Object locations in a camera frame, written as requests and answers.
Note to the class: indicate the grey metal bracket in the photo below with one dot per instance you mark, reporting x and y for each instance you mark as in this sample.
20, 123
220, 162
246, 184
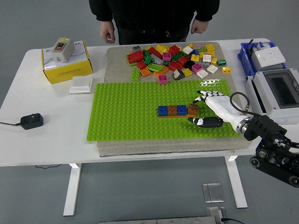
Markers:
215, 214

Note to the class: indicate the large red toy brick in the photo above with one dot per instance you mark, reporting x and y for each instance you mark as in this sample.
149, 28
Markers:
135, 56

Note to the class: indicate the person's left hand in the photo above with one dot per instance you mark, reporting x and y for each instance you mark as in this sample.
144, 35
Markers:
199, 26

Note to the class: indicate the blue plastic bin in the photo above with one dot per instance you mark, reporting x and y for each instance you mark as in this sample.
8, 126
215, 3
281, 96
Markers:
244, 56

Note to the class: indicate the yellow cardboard box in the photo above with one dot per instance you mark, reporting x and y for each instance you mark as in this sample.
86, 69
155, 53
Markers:
67, 74

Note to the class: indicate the grey metal bar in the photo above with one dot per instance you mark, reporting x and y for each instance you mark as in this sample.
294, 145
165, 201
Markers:
158, 221

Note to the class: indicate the blue toy brick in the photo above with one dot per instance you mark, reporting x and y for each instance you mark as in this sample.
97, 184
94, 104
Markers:
194, 52
182, 110
163, 111

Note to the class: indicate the green studded baseplate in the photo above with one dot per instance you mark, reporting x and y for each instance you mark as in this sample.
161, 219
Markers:
128, 105

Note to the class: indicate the lime green toy brick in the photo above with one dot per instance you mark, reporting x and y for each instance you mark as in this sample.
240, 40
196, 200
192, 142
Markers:
202, 49

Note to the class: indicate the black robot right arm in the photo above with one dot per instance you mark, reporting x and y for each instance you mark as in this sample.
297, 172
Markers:
264, 128

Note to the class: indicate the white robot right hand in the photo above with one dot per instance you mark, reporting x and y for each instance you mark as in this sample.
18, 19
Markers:
224, 107

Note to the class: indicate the magenta toy brick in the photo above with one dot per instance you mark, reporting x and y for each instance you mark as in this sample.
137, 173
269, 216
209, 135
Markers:
162, 79
197, 67
166, 56

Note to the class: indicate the small grey toy brick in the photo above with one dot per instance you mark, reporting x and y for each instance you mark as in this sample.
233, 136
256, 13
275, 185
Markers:
136, 48

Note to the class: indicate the long grey toy brick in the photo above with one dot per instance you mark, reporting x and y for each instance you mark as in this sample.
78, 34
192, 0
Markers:
156, 59

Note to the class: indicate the black power adapter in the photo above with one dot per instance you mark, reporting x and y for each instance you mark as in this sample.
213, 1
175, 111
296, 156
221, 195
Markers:
31, 121

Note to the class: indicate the long lime green brick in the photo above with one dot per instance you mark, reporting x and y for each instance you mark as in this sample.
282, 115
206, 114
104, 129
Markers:
154, 67
135, 74

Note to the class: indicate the white wall switch plate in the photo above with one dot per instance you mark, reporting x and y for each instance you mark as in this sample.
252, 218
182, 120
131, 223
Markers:
80, 85

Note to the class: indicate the grey metal device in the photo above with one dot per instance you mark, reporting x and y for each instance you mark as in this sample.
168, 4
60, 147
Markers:
253, 58

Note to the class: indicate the large metal floor plate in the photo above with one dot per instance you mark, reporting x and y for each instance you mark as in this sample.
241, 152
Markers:
213, 192

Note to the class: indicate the white wall socket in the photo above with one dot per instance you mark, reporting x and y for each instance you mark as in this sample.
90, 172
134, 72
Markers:
269, 56

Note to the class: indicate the small red toy brick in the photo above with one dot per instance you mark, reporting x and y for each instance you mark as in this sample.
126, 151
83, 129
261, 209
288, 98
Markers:
141, 64

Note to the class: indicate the brown toy brick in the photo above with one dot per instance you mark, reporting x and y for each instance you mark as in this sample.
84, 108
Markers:
192, 109
172, 110
187, 57

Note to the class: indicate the dark green toy brick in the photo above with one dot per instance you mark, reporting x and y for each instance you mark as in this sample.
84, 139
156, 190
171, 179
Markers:
146, 56

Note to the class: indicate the person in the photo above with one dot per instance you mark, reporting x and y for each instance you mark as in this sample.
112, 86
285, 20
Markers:
154, 16

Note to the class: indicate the grey enclosure with window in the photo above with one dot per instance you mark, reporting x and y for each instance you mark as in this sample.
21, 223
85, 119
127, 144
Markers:
264, 93

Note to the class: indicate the person's right hand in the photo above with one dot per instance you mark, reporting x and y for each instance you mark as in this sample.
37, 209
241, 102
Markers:
108, 31

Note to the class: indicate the grey push-button switch box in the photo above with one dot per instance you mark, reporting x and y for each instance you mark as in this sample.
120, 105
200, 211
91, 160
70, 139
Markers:
66, 54

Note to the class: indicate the black toy brick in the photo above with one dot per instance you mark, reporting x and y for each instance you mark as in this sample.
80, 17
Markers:
189, 63

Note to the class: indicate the small yellow toy brick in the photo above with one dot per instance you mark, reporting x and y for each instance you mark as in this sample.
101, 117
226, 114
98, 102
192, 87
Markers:
190, 45

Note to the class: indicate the white table leg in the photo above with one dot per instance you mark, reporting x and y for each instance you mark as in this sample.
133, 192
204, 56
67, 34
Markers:
72, 186
236, 182

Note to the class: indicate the grey-brown mat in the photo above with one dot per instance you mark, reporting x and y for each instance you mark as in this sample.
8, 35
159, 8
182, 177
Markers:
163, 147

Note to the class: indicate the grey sloped toy brick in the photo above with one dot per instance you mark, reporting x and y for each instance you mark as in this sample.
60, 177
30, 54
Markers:
178, 75

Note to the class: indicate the white toy brick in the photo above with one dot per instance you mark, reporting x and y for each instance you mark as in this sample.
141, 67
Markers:
202, 73
207, 58
212, 68
187, 49

